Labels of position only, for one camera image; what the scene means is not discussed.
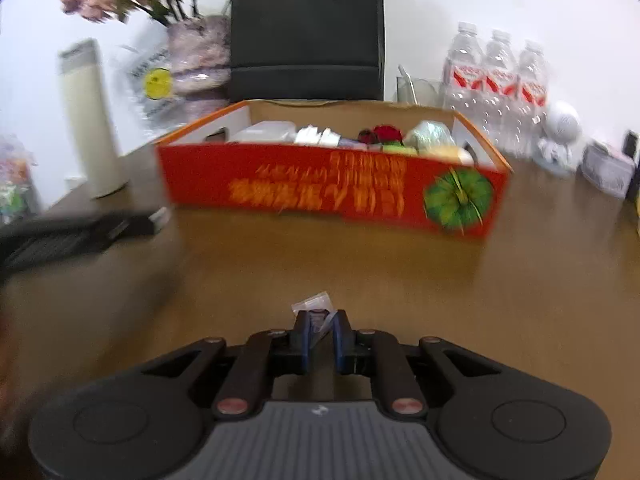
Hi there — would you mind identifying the clear glass container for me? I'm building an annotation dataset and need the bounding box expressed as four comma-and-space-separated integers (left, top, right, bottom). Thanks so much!
396, 65, 446, 108

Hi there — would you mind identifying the white stick utensil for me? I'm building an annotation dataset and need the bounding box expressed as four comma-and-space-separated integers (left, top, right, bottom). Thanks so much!
398, 65, 418, 103

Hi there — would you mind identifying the grey printed tin box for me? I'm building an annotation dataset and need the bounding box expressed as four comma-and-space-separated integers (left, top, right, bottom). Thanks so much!
580, 141, 636, 200

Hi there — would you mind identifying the red artificial rose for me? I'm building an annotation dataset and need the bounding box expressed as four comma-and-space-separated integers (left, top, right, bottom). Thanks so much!
357, 125, 405, 146

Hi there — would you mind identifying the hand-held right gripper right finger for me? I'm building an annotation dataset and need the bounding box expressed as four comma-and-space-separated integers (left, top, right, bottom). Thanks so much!
332, 309, 503, 421

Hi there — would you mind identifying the white robot figurine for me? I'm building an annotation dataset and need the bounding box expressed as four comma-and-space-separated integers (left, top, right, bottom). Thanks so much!
537, 101, 583, 177

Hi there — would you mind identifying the cream thermos bottle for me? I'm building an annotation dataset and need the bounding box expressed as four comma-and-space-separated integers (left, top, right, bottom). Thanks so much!
57, 39, 126, 198

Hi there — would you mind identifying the translucent plastic box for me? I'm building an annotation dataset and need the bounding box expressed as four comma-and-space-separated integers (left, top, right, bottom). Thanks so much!
232, 121, 297, 145

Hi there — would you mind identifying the red cardboard box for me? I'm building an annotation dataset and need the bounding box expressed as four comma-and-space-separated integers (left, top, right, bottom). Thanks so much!
156, 100, 512, 242

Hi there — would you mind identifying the clear smiley plastic bag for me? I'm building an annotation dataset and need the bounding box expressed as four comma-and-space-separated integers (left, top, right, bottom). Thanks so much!
112, 42, 188, 136

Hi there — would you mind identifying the purple ceramic vase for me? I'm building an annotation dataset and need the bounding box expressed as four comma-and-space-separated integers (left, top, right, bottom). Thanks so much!
166, 15, 233, 116

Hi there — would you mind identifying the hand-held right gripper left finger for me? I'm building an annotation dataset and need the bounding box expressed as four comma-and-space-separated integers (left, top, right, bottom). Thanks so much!
142, 310, 311, 421

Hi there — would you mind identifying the black paper bag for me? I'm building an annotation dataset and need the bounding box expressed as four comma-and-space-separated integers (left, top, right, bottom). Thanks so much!
229, 0, 386, 102

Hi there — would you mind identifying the clear bag of colourful bits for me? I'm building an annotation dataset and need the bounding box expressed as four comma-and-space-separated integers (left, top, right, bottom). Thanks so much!
0, 135, 40, 225

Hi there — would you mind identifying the iridescent organza bag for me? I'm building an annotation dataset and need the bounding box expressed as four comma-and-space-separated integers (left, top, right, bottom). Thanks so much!
404, 120, 457, 153

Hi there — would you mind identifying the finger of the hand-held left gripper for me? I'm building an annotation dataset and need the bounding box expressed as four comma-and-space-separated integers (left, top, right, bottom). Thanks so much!
0, 207, 171, 286

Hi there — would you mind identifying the clear brown candy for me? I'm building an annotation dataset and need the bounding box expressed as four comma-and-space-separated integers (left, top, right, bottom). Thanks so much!
291, 291, 337, 341

